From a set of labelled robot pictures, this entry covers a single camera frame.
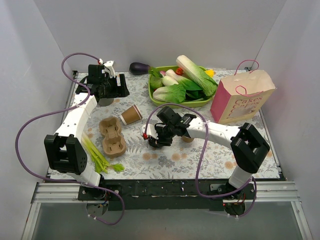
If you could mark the purple eggplant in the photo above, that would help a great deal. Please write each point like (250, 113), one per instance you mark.
(137, 68)

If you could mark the grey straw holder cup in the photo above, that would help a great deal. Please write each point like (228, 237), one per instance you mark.
(103, 102)

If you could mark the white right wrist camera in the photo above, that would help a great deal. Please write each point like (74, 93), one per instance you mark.
(148, 131)

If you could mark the brown cardboard cup carrier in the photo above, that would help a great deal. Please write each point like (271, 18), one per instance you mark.
(113, 144)

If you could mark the napa cabbage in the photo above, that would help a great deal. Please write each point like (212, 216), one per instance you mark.
(198, 75)

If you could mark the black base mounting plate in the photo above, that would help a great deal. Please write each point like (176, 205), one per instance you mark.
(162, 194)

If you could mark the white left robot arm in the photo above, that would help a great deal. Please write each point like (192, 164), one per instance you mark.
(64, 151)

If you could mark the bok choy front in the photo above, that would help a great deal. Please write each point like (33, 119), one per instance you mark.
(170, 94)

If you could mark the bok choy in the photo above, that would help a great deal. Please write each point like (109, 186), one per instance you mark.
(170, 94)
(171, 78)

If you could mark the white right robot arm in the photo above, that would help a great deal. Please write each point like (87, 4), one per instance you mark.
(249, 147)

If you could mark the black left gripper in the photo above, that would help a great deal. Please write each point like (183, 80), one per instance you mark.
(116, 88)

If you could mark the brown paper cup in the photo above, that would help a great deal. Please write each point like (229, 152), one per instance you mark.
(187, 139)
(131, 115)

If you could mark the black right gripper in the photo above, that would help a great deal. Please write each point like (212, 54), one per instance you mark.
(160, 131)

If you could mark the red pepper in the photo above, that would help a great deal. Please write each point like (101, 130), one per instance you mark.
(179, 71)

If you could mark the aluminium frame rail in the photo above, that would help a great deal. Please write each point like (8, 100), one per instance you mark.
(267, 191)

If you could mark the stack of black lids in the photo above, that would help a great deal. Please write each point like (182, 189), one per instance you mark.
(159, 143)

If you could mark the yellow vegetable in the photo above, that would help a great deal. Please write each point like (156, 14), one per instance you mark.
(210, 72)

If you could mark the green celery stalks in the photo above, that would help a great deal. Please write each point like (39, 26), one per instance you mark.
(101, 163)

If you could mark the bok choy middle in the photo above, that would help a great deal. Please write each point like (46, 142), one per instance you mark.
(171, 78)

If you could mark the pink paper cake bag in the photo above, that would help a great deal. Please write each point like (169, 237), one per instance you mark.
(241, 95)

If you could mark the green plastic vegetable tray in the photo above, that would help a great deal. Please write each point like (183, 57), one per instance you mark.
(193, 98)

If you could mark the floral table mat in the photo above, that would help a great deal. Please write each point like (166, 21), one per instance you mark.
(178, 161)

